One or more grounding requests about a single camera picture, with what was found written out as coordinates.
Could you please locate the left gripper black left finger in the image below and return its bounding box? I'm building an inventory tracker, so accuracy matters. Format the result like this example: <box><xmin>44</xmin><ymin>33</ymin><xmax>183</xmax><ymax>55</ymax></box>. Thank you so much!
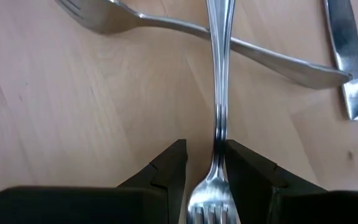
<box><xmin>0</xmin><ymin>139</ymin><xmax>188</xmax><ymax>224</ymax></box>

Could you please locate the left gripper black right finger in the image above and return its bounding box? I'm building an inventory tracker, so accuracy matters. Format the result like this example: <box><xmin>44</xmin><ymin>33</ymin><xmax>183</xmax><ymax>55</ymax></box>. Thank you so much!
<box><xmin>225</xmin><ymin>139</ymin><xmax>358</xmax><ymax>224</ymax></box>

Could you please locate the silver table knife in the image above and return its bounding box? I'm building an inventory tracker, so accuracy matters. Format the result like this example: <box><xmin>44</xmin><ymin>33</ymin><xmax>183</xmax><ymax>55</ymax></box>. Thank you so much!
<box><xmin>323</xmin><ymin>0</ymin><xmax>358</xmax><ymax>121</ymax></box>

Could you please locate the silver fork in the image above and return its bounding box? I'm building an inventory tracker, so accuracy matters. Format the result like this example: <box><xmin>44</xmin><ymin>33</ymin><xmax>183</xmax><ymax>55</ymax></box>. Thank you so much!
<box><xmin>54</xmin><ymin>0</ymin><xmax>353</xmax><ymax>90</ymax></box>
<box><xmin>186</xmin><ymin>0</ymin><xmax>241</xmax><ymax>224</ymax></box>

